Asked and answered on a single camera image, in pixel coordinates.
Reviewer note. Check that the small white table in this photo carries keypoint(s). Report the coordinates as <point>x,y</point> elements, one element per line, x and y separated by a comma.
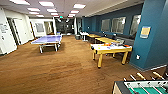
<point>83,33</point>

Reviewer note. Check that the long wooden table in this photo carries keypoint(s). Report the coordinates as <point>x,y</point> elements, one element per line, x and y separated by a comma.
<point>106,40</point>
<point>93,36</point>

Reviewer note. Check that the yellow air hockey table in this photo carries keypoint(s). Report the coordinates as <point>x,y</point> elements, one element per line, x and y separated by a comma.
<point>111,49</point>

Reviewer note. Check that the interior glass window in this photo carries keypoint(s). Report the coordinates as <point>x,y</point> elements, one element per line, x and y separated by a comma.
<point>118,25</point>
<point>105,25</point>
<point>135,25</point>

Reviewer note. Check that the blue ping pong table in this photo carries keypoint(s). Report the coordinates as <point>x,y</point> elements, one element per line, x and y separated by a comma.
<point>46,40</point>

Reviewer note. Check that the dark grey sofa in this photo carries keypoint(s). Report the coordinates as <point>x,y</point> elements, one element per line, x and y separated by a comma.
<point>128,40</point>

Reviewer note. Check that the green foosball table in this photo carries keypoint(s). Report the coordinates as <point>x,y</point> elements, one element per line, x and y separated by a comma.
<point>143,87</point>

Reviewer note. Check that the white wall outlet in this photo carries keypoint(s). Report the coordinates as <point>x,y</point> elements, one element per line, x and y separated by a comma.
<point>138,56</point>

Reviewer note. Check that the yellow wall sign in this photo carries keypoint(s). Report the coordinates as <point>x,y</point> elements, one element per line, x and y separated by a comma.
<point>145,32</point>

